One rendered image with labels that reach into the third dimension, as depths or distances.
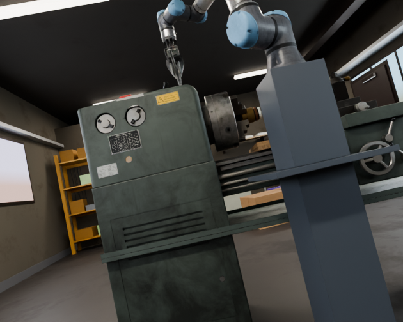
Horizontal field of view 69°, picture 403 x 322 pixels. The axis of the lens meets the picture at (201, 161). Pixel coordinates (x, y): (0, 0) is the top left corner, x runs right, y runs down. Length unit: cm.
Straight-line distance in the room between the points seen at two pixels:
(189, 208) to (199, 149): 28
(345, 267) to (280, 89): 63
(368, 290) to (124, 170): 107
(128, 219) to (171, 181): 26
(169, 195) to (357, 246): 78
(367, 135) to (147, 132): 101
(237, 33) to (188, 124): 49
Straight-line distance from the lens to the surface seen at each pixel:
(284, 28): 121
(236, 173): 146
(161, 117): 142
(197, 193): 137
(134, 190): 142
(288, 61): 115
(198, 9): 165
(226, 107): 152
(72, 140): 737
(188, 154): 138
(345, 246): 112
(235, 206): 597
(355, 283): 116
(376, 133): 156
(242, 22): 111
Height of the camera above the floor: 76
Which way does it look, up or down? 5 degrees up
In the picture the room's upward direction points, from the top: 13 degrees counter-clockwise
